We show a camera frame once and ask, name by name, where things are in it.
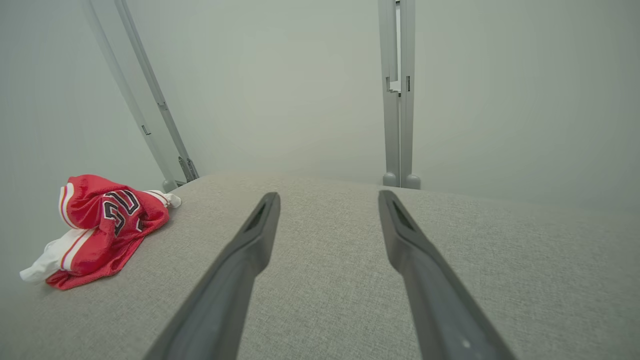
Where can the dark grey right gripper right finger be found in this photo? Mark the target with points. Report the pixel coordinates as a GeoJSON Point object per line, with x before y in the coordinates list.
{"type": "Point", "coordinates": [440, 300]}

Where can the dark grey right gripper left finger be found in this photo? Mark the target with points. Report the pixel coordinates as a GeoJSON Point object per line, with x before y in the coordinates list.
{"type": "Point", "coordinates": [225, 295]}

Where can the red white basketball jersey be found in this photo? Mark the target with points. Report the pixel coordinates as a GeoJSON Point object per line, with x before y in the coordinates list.
{"type": "Point", "coordinates": [100, 235]}

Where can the grey corner partition post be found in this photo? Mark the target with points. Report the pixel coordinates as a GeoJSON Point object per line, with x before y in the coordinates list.
{"type": "Point", "coordinates": [150, 100]}

